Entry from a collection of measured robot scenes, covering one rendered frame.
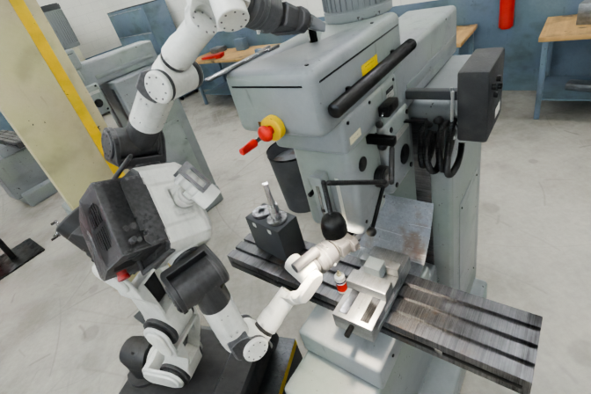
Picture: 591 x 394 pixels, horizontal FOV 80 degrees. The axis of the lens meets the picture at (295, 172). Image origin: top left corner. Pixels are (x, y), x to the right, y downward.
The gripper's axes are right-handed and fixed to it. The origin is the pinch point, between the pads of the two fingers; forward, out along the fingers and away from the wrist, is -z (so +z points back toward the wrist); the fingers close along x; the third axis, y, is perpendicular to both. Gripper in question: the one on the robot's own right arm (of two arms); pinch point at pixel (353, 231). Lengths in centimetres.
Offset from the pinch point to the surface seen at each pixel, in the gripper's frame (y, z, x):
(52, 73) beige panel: -62, 47, 166
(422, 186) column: 3.2, -38.4, -2.0
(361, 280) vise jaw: 16.1, 5.2, -5.5
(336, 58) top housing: -65, 7, -15
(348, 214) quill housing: -17.2, 7.1, -8.3
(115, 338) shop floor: 124, 104, 172
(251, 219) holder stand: 9, 14, 50
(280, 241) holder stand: 13.7, 12.6, 32.9
